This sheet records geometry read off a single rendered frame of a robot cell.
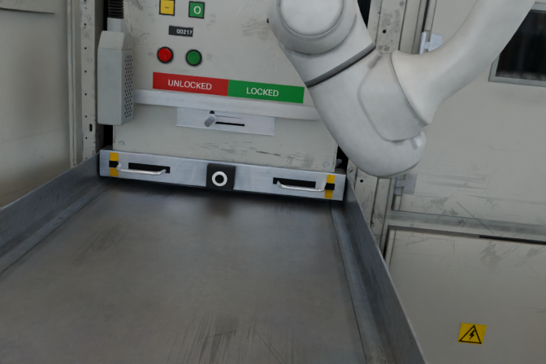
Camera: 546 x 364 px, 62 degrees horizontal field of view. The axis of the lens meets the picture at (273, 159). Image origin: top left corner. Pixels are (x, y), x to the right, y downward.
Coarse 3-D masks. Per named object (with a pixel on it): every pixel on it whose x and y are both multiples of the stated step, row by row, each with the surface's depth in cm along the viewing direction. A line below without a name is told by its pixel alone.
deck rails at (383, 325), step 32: (96, 160) 99; (32, 192) 74; (64, 192) 86; (96, 192) 95; (352, 192) 92; (0, 224) 66; (32, 224) 76; (352, 224) 88; (0, 256) 66; (352, 256) 77; (352, 288) 67; (384, 288) 59; (384, 320) 58; (384, 352) 54; (416, 352) 45
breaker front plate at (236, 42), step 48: (144, 0) 92; (192, 0) 92; (240, 0) 91; (144, 48) 94; (192, 48) 94; (240, 48) 94; (144, 144) 100; (192, 144) 99; (240, 144) 99; (288, 144) 98
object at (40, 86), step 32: (0, 0) 80; (32, 0) 86; (64, 0) 96; (0, 32) 83; (32, 32) 89; (64, 32) 97; (0, 64) 84; (32, 64) 91; (64, 64) 99; (0, 96) 85; (32, 96) 92; (64, 96) 100; (0, 128) 86; (32, 128) 93; (64, 128) 102; (0, 160) 87; (32, 160) 95; (64, 160) 104; (0, 192) 88
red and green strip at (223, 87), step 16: (160, 80) 96; (176, 80) 96; (192, 80) 96; (208, 80) 96; (224, 80) 95; (240, 80) 95; (240, 96) 96; (256, 96) 96; (272, 96) 96; (288, 96) 96
